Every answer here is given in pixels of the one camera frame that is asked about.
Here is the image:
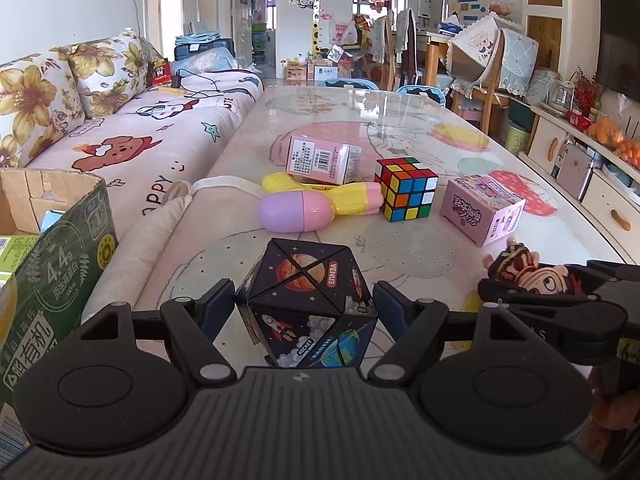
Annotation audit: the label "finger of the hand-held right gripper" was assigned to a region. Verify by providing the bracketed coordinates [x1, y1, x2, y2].
[477, 280, 601, 312]
[565, 260, 640, 283]

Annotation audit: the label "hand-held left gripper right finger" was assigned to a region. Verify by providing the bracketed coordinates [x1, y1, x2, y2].
[367, 280, 538, 386]

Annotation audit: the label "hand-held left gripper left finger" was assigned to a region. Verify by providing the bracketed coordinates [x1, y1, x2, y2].
[75, 279, 236, 388]

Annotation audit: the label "cartoon figure doll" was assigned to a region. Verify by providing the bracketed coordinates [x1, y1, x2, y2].
[482, 237, 586, 296]

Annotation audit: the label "black space print cube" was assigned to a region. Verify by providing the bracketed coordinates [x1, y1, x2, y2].
[235, 237, 379, 368]

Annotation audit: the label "pink toy box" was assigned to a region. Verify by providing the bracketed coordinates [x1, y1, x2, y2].
[440, 175, 527, 248]

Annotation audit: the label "yellow pink plastic toy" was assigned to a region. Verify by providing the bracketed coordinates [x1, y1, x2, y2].
[262, 172, 383, 217]

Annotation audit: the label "colourful puzzle cube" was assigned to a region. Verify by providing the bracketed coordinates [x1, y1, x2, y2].
[374, 157, 439, 222]

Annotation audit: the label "pink purple capsule toy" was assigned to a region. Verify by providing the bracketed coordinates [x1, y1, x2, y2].
[256, 191, 337, 233]

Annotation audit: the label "pink white small box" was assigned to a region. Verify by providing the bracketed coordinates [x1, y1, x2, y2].
[286, 135, 362, 186]

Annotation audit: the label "green medicine box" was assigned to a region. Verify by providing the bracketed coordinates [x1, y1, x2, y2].
[0, 236, 40, 286]

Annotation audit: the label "person's right hand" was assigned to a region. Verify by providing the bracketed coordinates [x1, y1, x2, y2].
[589, 364, 636, 431]

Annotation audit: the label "cream television cabinet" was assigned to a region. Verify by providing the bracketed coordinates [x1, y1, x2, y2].
[517, 102, 640, 266]

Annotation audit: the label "white cloth bag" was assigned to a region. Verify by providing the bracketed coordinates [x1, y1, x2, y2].
[117, 175, 268, 311]

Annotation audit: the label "bag of oranges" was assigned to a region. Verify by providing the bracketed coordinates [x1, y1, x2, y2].
[615, 137, 640, 171]
[587, 95, 626, 148]

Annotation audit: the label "red box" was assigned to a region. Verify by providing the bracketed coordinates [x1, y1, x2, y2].
[567, 109, 593, 133]

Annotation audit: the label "green trash bin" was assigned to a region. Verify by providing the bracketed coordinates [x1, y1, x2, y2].
[504, 122, 531, 156]

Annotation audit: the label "glass kettle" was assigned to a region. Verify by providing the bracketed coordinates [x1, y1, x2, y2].
[552, 80, 578, 111]

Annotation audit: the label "red berry branches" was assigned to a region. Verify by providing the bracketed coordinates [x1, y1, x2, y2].
[572, 65, 603, 116]

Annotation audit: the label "sofa with cartoon cover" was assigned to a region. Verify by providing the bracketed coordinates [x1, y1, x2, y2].
[0, 30, 265, 241]

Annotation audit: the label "pink stool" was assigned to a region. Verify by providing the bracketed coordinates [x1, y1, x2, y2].
[457, 105, 488, 128]

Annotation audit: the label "blue child chair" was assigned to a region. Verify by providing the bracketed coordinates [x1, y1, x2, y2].
[396, 85, 446, 108]
[317, 77, 376, 90]

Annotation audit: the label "black television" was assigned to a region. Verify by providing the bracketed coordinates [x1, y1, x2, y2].
[597, 0, 640, 103]

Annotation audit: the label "red packet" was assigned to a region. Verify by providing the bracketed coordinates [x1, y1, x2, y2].
[150, 58, 173, 86]

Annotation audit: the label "light blue quilt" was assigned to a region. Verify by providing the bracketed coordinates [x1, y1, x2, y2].
[172, 50, 241, 78]

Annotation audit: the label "wooden chair with cloth covers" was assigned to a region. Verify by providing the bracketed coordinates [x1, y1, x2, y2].
[446, 15, 540, 133]

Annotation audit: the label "black suitcase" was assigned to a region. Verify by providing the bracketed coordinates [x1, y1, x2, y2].
[174, 40, 236, 63]

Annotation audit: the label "floral pillow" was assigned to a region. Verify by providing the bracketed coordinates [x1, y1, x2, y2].
[67, 30, 163, 118]
[0, 50, 86, 168]

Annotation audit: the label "wooden dining table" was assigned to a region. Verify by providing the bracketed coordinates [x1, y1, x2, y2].
[425, 30, 453, 86]

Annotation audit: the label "chair draped with clothes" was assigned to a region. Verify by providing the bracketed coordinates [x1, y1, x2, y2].
[370, 8, 418, 92]

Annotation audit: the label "green drawer tower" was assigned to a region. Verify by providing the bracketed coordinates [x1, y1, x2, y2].
[250, 22, 268, 63]

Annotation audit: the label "folded light blue cloth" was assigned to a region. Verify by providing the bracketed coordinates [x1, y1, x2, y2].
[176, 31, 221, 46]

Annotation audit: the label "white plastic bag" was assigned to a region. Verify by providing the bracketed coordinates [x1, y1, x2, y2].
[330, 20, 358, 46]

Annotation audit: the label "white door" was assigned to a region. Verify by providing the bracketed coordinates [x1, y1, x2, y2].
[231, 0, 256, 63]

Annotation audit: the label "giraffe height chart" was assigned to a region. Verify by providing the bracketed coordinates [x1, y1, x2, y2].
[306, 0, 331, 58]

